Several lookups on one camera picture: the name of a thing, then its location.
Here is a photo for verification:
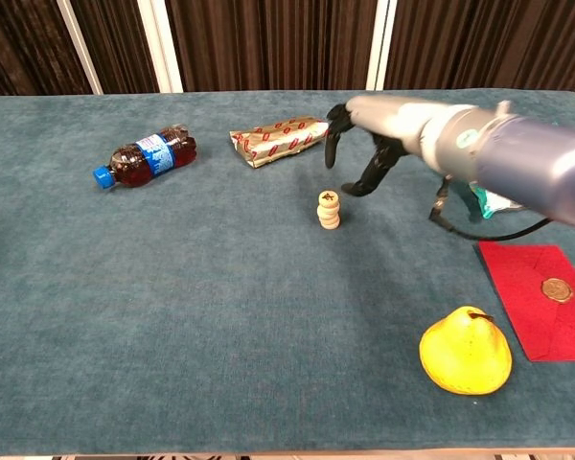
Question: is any teal velvet tablecloth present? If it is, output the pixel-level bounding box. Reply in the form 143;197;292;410
0;89;575;456

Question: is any dark brown curtain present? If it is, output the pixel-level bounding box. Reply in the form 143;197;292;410
0;0;575;97

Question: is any teal edged food package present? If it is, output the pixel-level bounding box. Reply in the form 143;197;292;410
467;180;526;221

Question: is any thin white screen post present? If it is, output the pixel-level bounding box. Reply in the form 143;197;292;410
56;0;104;96

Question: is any yellow pear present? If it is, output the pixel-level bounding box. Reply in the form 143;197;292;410
419;306;513;397

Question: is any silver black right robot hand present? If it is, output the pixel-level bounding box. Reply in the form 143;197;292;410
324;94;475;198

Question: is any wide white screen post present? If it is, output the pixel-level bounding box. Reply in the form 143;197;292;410
136;0;185;94
365;0;398;92

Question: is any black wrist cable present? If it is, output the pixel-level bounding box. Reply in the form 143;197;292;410
428;174;553;241

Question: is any cola bottle with blue label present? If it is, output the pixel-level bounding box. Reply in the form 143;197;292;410
92;124;198;191

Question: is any red envelope with gold seal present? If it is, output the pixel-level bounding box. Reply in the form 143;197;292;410
477;241;575;363

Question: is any gold red snack packet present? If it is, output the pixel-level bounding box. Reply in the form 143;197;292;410
228;114;331;170

